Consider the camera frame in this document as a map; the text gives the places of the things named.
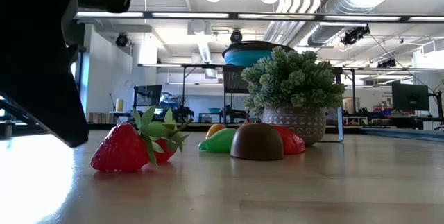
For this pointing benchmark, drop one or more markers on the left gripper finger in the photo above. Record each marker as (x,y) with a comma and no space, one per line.
(45,95)

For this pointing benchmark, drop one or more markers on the red plastic strawberry green leaves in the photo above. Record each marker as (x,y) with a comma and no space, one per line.
(121,151)
(164,153)

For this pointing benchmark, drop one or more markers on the small orange fruit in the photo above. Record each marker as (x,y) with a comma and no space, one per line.
(215,129)

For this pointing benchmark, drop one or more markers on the blue collapsible bowl grey rim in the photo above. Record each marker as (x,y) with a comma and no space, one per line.
(246,57)

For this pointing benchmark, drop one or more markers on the brown plastic kiwi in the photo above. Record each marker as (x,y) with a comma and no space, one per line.
(256,142)

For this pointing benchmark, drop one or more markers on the green plant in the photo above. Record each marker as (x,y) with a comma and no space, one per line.
(291,78)

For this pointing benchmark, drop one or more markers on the red plastic bell pepper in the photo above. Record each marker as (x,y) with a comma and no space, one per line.
(293,142)

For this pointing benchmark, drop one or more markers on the yellow cylinder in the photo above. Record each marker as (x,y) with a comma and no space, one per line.
(119,105)

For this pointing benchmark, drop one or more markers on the black computer monitor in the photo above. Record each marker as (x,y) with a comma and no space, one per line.
(148,94)
(410,96)

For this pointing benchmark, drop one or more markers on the small teal bowl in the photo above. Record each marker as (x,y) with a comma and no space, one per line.
(214,110)

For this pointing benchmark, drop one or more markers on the long LED light bar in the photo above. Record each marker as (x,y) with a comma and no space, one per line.
(243,16)

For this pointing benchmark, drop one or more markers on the black ceiling camera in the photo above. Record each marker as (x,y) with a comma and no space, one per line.
(236,36)
(386,63)
(354,36)
(121,39)

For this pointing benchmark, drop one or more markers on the black workbench frame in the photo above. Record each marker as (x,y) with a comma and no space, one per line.
(173,65)

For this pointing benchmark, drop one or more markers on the black table frame rails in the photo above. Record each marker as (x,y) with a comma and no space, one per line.
(409,134)

